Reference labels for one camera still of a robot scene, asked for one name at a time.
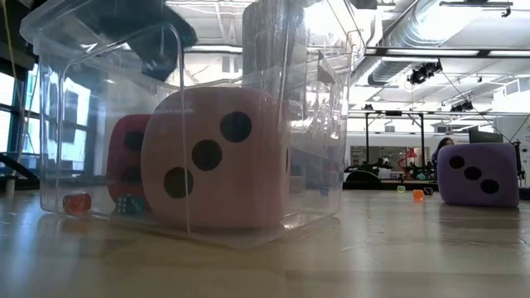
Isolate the large purple foam die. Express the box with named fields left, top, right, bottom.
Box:
left=436, top=142, right=520, bottom=209

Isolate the black ceiling spotlight cluster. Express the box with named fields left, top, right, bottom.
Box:
left=407, top=60, right=443, bottom=86

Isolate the large red foam die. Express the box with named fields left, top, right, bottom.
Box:
left=106, top=113, right=154, bottom=206

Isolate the large pink foam die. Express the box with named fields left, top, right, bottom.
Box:
left=139, top=85, right=293, bottom=231

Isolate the black background frame stand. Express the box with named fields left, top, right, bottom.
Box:
left=364, top=109, right=426, bottom=166

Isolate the clear plastic container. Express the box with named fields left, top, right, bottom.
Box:
left=18, top=0, right=368, bottom=249

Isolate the red desk lamp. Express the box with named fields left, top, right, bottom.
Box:
left=397, top=147, right=418, bottom=169

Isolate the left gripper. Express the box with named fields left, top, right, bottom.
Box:
left=77, top=0, right=199, bottom=82

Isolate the person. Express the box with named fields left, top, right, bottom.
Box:
left=430, top=137, right=455, bottom=175

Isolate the black computer monitor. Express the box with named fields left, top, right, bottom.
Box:
left=468, top=130, right=504, bottom=145

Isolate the small dark teal die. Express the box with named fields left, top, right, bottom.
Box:
left=114, top=194, right=147, bottom=214

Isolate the yellow power cable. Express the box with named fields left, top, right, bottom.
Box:
left=1, top=0, right=22, bottom=161

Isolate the small orange-red die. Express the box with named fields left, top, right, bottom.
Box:
left=61, top=192, right=93, bottom=216

